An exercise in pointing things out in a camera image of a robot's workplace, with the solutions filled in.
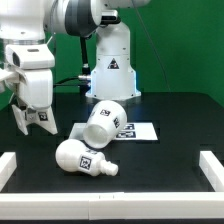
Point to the white barrier block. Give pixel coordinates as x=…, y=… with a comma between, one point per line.
x=8, y=165
x=212, y=169

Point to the white lamp shade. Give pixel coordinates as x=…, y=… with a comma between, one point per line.
x=107, y=119

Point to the white left barrier block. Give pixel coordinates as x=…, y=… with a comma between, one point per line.
x=8, y=165

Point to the white front barrier wall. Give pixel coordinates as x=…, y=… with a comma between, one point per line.
x=101, y=206

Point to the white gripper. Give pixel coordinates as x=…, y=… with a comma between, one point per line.
x=33, y=87

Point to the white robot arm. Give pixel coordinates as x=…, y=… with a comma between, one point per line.
x=25, y=22

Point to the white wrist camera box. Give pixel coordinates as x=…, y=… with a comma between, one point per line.
x=29, y=56

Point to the white lamp bulb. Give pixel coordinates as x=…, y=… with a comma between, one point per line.
x=73, y=156

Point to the white lamp base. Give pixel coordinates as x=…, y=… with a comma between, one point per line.
x=43, y=118

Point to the white right barrier block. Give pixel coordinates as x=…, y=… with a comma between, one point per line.
x=212, y=169

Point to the white marker paper sheet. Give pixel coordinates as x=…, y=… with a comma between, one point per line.
x=132, y=131

